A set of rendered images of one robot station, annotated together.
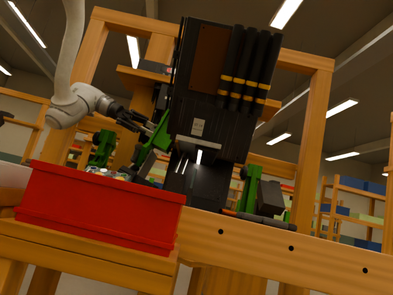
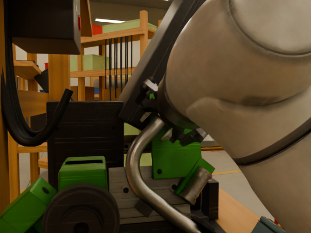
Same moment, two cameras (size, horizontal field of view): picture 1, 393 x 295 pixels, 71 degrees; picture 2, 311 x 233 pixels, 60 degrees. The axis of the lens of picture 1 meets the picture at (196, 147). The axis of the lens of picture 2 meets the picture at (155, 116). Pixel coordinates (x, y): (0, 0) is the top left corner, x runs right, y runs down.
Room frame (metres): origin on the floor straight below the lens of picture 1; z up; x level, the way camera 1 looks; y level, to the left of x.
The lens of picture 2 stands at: (1.34, 0.77, 1.24)
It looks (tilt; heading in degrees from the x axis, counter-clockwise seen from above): 3 degrees down; 257
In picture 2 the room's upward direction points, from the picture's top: straight up
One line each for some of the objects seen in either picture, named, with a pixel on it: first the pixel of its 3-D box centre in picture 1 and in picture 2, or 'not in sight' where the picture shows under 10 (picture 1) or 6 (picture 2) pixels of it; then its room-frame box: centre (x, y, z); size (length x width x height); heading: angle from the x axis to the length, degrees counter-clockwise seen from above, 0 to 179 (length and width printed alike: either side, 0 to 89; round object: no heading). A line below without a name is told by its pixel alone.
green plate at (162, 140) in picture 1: (165, 135); (171, 129); (1.16, 0.15, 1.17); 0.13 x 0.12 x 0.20; 88
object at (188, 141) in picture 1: (196, 154); (170, 142); (1.11, -0.01, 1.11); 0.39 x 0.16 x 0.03; 178
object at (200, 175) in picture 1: (199, 172); (90, 158); (1.35, -0.04, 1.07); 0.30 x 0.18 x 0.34; 88
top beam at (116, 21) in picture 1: (211, 43); not in sight; (1.52, 0.06, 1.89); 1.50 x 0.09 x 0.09; 88
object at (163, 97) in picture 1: (174, 102); (47, 10); (1.43, 0.17, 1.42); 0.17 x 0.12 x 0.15; 88
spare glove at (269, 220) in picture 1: (264, 220); not in sight; (0.93, -0.27, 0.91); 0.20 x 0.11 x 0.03; 98
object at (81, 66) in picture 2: not in sight; (89, 103); (1.40, -3.37, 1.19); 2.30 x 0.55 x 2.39; 136
